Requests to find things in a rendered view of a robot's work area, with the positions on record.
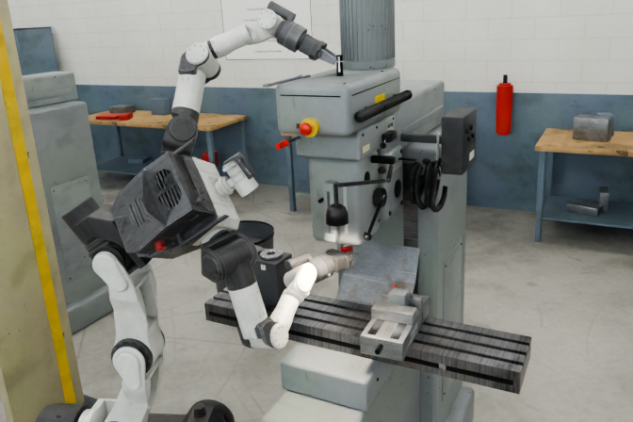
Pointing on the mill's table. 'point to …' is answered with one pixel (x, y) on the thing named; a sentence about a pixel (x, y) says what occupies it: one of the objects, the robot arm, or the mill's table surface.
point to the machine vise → (394, 339)
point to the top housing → (335, 100)
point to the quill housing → (350, 172)
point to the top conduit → (382, 105)
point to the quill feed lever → (376, 209)
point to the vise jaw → (401, 314)
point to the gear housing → (362, 145)
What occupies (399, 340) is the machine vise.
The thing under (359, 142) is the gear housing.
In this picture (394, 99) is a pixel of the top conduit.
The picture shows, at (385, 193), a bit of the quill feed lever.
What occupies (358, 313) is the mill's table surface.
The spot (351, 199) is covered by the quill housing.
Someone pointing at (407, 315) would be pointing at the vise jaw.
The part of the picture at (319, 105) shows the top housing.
